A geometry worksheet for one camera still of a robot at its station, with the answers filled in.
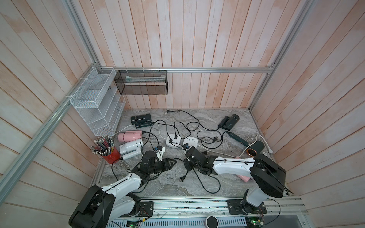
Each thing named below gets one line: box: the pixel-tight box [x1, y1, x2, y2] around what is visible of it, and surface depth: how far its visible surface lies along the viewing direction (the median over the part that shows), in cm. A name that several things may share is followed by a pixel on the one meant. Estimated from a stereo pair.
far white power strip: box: [182, 136, 199, 149], surface depth 100 cm
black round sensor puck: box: [205, 215, 219, 228], surface depth 67 cm
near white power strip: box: [165, 133, 182, 149], surface depth 100 cm
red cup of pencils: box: [90, 134, 121, 164], surface depth 84 cm
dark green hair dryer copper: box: [228, 132, 265, 158], surface depth 95 cm
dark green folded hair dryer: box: [217, 114, 240, 131], surface depth 109 cm
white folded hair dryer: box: [119, 138, 143, 161], surface depth 94 cm
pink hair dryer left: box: [117, 130, 143, 143], surface depth 98 cm
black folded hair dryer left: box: [130, 113, 153, 129], surface depth 110 cm
